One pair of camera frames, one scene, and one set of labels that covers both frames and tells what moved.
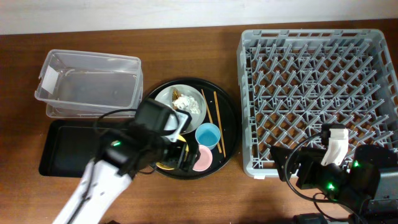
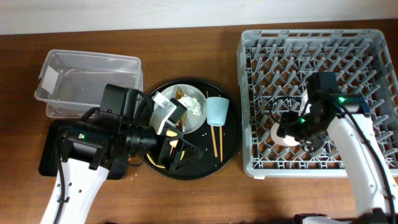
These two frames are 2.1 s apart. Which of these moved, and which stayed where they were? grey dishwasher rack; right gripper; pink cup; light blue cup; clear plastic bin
Moved: light blue cup; pink cup; right gripper
Stayed: clear plastic bin; grey dishwasher rack
